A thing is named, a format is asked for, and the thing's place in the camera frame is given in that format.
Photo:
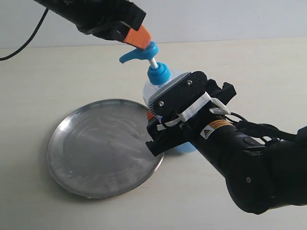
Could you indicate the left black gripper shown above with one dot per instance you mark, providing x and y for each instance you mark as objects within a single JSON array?
[{"x": 113, "y": 20}]

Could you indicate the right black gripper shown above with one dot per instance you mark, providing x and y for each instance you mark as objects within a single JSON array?
[{"x": 174, "y": 132}]

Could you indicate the blue pump soap bottle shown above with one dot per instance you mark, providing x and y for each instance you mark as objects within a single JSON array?
[{"x": 159, "y": 74}]

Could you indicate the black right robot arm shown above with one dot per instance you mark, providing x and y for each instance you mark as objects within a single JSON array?
[{"x": 263, "y": 167}]

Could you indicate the round steel plate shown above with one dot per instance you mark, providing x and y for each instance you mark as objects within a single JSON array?
[{"x": 99, "y": 150}]

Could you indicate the black camera box with heatsink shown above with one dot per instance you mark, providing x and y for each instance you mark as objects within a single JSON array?
[{"x": 178, "y": 94}]

